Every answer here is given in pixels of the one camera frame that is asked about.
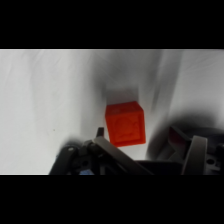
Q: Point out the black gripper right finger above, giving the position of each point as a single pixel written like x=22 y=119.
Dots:
x=195 y=156

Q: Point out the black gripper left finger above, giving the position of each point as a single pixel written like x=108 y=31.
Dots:
x=113 y=156

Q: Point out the red cube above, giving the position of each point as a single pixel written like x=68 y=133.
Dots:
x=126 y=124

